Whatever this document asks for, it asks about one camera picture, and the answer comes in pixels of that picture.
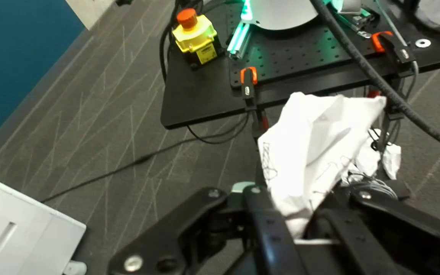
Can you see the orange black clamp left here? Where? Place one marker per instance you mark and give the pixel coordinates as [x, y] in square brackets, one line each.
[247, 80]

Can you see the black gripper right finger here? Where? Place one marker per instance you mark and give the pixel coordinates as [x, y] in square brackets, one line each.
[371, 234]

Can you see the orange black clamp right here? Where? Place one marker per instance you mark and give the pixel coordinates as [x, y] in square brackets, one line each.
[385, 42]

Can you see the yellow emergency stop button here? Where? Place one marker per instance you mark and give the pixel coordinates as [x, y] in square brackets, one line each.
[195, 39]

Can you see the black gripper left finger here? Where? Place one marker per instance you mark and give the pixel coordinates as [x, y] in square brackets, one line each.
[185, 239]

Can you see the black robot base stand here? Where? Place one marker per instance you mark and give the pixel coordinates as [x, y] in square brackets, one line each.
[310, 60]

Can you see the white paper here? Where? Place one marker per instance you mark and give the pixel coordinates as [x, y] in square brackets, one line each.
[316, 142]

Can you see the white box on floor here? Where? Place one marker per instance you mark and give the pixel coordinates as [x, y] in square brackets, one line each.
[36, 239]

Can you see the orange black clamp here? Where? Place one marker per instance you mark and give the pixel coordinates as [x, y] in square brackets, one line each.
[385, 42]
[247, 80]

